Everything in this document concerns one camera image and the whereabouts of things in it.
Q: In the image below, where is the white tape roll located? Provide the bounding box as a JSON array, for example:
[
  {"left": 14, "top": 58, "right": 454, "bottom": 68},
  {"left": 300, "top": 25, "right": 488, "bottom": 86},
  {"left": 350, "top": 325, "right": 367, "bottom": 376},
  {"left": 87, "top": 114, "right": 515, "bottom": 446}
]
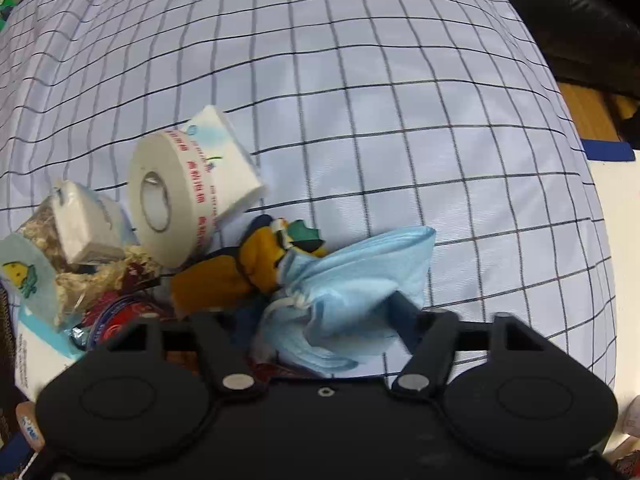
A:
[{"left": 127, "top": 105, "right": 268, "bottom": 268}]

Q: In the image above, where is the pale green cartoon cloth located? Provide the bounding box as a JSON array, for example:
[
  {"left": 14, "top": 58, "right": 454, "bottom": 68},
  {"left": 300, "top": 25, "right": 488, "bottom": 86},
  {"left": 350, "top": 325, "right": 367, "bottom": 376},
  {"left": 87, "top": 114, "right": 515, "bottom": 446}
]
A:
[{"left": 0, "top": 237, "right": 59, "bottom": 322}]

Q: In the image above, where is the red foil packet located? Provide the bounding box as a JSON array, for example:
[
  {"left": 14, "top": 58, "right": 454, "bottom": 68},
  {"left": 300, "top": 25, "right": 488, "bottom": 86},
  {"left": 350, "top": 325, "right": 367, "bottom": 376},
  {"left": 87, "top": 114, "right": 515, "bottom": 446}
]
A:
[{"left": 70, "top": 292, "right": 153, "bottom": 352}]

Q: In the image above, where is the checked pale blue bed sheet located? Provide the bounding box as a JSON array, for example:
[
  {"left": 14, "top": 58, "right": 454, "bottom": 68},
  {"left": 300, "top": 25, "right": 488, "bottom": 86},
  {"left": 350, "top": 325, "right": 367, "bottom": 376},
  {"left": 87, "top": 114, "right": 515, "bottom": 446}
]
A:
[{"left": 0, "top": 0, "right": 618, "bottom": 386}]

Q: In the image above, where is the black leather sofa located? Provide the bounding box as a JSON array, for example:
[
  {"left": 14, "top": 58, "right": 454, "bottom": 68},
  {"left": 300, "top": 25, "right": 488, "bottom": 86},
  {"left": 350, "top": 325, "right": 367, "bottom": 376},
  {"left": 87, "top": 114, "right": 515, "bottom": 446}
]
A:
[{"left": 477, "top": 0, "right": 640, "bottom": 100}]

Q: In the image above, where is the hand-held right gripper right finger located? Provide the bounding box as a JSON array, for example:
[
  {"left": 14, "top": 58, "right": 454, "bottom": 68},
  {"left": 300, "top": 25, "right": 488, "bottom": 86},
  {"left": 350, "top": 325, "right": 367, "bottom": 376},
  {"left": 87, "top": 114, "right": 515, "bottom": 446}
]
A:
[{"left": 387, "top": 291, "right": 551, "bottom": 399}]

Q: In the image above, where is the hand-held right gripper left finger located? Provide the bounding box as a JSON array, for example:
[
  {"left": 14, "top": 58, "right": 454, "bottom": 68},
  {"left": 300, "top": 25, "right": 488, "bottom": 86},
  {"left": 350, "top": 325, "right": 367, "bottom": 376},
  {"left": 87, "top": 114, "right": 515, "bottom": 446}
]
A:
[{"left": 87, "top": 310, "right": 267, "bottom": 399}]

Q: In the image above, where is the white tissue pack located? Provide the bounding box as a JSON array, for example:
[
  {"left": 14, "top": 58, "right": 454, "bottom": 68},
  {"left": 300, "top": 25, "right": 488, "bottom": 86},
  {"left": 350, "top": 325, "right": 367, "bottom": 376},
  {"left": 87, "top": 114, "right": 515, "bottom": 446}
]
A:
[{"left": 52, "top": 180, "right": 132, "bottom": 266}]

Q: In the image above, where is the blue face mask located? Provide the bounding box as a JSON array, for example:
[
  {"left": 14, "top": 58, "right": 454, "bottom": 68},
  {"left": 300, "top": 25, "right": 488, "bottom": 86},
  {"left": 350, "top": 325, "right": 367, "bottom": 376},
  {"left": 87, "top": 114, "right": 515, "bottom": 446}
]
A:
[{"left": 252, "top": 225, "right": 437, "bottom": 378}]

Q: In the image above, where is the pink tube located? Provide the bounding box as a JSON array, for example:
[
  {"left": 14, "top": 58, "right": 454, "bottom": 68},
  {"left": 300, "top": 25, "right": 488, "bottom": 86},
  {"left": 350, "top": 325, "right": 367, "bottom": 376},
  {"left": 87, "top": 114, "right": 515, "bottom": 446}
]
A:
[{"left": 15, "top": 402, "right": 47, "bottom": 452}]

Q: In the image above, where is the yellow plush toy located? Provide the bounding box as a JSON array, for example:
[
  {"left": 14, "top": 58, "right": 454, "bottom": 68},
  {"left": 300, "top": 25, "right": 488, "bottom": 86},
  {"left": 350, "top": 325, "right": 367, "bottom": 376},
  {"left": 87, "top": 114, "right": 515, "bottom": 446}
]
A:
[{"left": 170, "top": 215, "right": 328, "bottom": 320}]

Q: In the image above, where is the blue floor tape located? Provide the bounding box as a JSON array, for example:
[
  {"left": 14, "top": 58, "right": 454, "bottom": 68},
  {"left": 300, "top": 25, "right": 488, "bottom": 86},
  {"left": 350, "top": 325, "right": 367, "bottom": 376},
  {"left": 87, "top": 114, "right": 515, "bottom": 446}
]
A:
[{"left": 581, "top": 138, "right": 637, "bottom": 164}]

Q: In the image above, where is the white blue printed packet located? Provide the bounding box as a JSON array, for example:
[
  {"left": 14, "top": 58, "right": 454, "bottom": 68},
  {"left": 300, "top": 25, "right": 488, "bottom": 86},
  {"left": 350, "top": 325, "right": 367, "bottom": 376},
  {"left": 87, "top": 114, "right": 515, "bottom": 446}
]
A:
[{"left": 14, "top": 304, "right": 87, "bottom": 402}]

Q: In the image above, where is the beige lace cloth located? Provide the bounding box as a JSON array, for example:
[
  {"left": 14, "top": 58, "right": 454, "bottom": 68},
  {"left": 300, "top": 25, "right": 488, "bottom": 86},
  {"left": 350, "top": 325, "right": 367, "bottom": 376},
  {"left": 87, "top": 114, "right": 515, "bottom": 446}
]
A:
[{"left": 15, "top": 195, "right": 162, "bottom": 327}]

